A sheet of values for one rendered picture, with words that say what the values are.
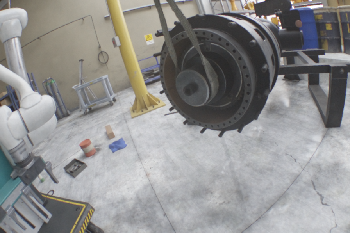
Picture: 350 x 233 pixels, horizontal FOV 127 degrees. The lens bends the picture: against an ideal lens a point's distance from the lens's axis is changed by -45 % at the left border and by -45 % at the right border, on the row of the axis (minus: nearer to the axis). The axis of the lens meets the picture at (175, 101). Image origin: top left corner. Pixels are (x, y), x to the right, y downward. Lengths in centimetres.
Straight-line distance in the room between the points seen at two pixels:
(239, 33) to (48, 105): 75
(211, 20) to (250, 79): 25
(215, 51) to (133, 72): 252
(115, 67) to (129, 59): 345
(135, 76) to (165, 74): 236
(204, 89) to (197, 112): 23
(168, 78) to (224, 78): 27
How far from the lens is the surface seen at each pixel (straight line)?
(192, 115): 72
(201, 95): 54
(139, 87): 309
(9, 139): 67
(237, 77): 63
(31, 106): 67
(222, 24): 58
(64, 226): 116
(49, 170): 78
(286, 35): 192
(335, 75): 167
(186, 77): 55
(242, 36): 56
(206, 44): 64
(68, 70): 669
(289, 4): 305
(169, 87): 73
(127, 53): 304
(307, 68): 164
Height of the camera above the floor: 100
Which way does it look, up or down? 19 degrees down
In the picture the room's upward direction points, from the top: 17 degrees counter-clockwise
